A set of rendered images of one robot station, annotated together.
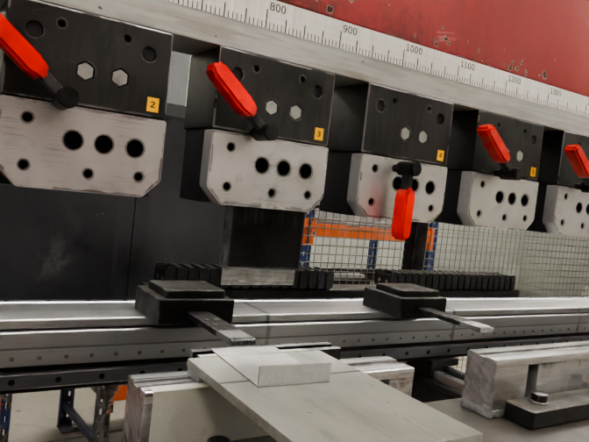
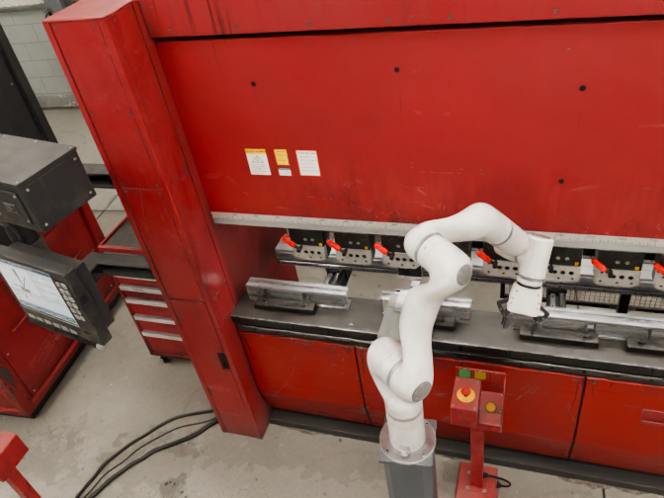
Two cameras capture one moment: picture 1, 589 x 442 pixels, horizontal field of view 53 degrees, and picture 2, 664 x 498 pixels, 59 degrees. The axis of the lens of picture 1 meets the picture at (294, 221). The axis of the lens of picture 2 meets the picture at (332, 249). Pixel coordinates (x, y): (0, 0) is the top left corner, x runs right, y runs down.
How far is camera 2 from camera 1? 2.13 m
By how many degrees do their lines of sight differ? 62
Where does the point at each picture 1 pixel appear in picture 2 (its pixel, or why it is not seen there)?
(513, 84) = not seen: hidden behind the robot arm
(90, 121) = (353, 252)
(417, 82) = not seen: hidden behind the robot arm
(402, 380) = (464, 310)
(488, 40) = not seen: hidden behind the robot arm
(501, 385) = (518, 320)
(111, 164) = (360, 259)
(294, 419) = (386, 324)
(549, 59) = (524, 222)
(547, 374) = (549, 321)
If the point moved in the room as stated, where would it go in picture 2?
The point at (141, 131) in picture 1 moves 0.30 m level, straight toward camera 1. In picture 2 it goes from (365, 253) to (323, 298)
